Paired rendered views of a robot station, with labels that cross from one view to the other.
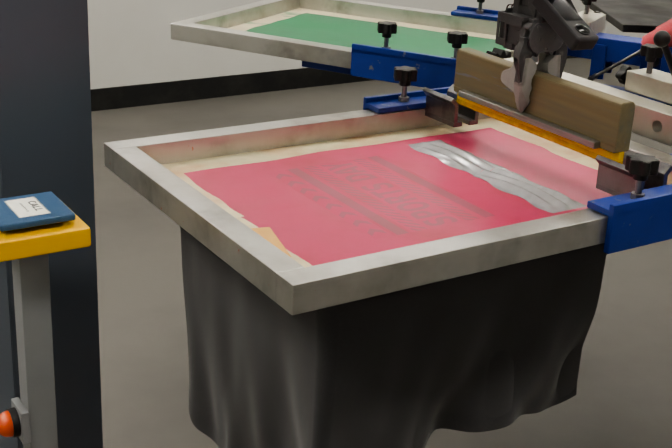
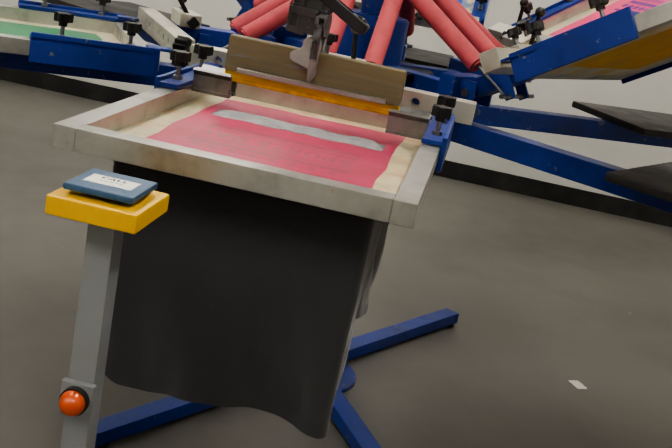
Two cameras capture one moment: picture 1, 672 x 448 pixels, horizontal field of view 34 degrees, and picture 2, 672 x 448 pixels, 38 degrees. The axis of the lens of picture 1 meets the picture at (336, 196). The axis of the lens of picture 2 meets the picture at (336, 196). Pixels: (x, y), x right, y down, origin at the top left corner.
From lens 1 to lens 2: 1.25 m
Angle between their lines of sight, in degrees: 48
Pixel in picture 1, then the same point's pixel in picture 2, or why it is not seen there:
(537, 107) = (322, 78)
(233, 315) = (211, 262)
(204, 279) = (161, 239)
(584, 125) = (370, 88)
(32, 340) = (106, 312)
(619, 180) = (408, 125)
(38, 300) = (114, 271)
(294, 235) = not seen: hidden behind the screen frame
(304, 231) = not seen: hidden behind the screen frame
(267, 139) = (136, 114)
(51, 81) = not seen: outside the picture
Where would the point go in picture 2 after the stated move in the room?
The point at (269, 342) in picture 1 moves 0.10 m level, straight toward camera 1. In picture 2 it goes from (275, 273) to (321, 294)
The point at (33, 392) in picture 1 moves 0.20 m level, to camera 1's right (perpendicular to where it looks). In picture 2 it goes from (99, 364) to (205, 339)
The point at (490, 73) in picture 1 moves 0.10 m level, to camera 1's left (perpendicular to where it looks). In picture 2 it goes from (270, 53) to (234, 51)
